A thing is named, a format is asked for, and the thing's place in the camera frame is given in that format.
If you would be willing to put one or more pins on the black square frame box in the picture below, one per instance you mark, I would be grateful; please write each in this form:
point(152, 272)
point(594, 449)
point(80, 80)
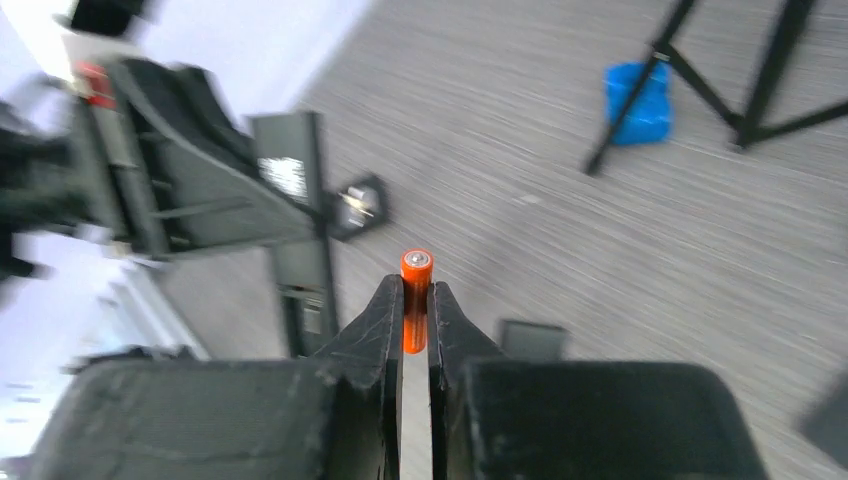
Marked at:
point(358, 208)

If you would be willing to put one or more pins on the black remote with buttons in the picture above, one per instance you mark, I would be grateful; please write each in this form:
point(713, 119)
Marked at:
point(290, 159)

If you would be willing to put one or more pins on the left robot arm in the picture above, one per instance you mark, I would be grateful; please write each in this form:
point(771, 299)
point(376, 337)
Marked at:
point(42, 188)

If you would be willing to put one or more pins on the plain black remote control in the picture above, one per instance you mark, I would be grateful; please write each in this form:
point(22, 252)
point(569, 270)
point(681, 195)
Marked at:
point(825, 424)

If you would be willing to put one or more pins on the blue toy car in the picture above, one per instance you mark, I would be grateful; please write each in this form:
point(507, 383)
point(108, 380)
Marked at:
point(650, 119)

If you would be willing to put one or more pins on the black music stand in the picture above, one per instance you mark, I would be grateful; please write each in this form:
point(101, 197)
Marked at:
point(774, 65)

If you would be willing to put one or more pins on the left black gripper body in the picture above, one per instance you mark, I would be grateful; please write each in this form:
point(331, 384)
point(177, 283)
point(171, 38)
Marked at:
point(108, 154)

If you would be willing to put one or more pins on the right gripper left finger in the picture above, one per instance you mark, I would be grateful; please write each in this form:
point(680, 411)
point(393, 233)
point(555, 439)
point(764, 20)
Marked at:
point(333, 415)

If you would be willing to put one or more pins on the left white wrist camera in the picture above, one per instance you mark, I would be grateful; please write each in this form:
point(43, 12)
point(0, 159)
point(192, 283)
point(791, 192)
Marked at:
point(101, 29)

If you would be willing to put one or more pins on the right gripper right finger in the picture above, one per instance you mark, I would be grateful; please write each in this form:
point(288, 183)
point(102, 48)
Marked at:
point(496, 417)

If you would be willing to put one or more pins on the orange battery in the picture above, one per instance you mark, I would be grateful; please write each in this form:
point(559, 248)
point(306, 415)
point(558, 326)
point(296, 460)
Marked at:
point(416, 273)

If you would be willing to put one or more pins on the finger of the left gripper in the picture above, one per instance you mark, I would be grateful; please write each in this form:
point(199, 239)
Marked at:
point(206, 179)

